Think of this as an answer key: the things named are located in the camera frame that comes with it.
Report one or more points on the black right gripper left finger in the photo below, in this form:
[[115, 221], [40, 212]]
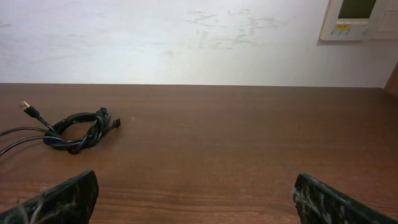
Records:
[[71, 202]]

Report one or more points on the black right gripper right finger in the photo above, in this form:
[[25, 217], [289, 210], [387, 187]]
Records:
[[317, 202]]

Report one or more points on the white wall control panel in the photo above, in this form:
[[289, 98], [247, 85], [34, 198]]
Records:
[[357, 20]]

